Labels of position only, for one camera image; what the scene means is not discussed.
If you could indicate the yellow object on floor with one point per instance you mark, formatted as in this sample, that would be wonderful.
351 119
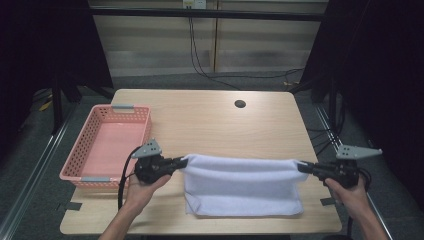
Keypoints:
45 105

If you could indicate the black curtain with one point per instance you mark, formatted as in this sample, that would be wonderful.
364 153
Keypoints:
40 50
383 83

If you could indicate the person's left hand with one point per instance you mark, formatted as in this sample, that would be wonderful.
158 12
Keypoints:
141 195

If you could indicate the white printed cloth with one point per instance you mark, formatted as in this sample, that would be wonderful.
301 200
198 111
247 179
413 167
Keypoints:
243 185

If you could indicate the black metal stand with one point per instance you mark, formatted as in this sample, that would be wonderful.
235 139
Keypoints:
57 106

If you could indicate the pink perforated plastic basket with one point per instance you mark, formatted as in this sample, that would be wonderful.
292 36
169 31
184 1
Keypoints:
106 146

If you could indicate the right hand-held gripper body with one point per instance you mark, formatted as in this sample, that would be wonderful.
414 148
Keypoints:
343 171

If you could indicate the metal floor rail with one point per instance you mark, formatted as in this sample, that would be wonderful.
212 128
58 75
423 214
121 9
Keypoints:
30 186
328 130

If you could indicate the black horizontal bar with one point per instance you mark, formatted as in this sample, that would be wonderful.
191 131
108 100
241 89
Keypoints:
206 14

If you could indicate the grey tape piece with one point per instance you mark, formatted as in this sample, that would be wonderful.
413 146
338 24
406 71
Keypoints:
74 206
328 201

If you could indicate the white wall outlet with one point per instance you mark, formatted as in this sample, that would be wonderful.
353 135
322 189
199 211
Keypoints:
195 4

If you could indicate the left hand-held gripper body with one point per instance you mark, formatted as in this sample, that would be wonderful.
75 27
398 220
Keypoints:
151 168

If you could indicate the person's right hand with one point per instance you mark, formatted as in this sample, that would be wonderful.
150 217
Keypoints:
353 200

